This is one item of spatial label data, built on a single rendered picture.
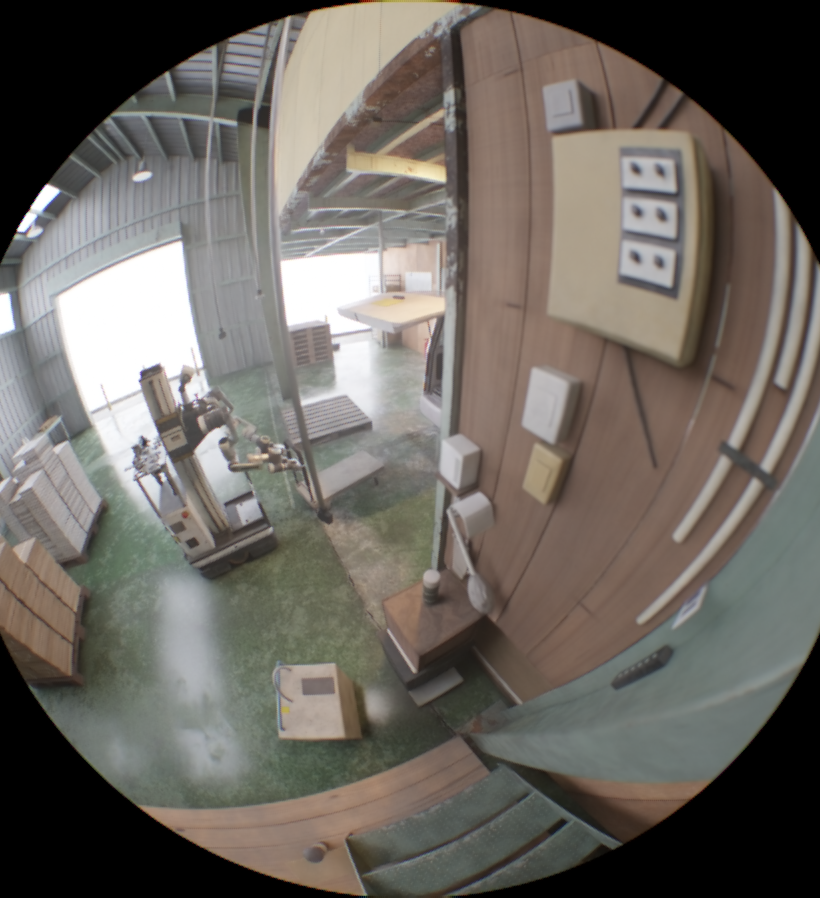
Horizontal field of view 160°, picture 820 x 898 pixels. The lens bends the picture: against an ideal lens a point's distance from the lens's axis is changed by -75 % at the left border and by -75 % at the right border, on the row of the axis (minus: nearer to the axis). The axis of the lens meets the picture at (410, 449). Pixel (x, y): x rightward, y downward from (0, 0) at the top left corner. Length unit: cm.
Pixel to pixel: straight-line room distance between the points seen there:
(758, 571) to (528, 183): 81
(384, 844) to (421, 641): 132
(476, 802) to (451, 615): 119
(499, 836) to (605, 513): 161
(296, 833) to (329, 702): 108
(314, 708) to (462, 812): 99
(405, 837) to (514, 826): 54
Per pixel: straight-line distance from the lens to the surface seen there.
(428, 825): 194
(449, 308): 80
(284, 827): 224
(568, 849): 177
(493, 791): 194
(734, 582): 64
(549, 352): 61
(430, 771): 200
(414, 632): 125
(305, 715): 159
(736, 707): 33
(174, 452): 221
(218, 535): 268
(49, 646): 338
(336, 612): 229
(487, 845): 183
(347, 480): 290
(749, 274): 51
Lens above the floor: 204
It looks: 34 degrees down
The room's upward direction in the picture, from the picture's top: 1 degrees counter-clockwise
